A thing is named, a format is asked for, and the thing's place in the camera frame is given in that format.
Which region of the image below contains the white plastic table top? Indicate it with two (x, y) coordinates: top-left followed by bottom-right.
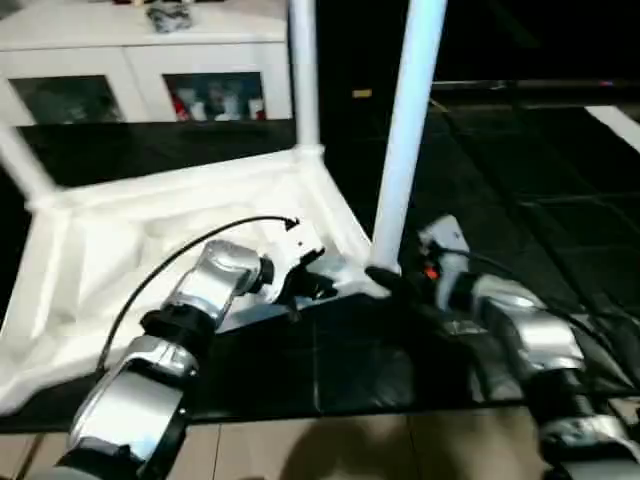
(0, 145), (393, 416)

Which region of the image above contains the white plastic table leg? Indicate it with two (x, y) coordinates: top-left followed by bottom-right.
(370, 0), (448, 276)
(0, 125), (61, 211)
(288, 0), (326, 161)

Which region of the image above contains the black work mat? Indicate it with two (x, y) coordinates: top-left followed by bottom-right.
(0, 100), (640, 433)

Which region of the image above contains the dark low furniture silver edge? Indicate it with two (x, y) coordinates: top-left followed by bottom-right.
(430, 78), (640, 106)

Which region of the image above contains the white cabinet with glass doors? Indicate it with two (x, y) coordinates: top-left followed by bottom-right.
(0, 0), (293, 126)

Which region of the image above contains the grey bundle of small items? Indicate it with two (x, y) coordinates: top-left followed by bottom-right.
(145, 3), (193, 33)

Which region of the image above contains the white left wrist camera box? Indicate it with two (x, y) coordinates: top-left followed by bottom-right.
(265, 222), (329, 299)

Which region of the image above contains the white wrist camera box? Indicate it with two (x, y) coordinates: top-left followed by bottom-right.
(418, 215), (469, 269)
(265, 222), (329, 299)

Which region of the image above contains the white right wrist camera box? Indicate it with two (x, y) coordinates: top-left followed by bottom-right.
(418, 215), (469, 269)

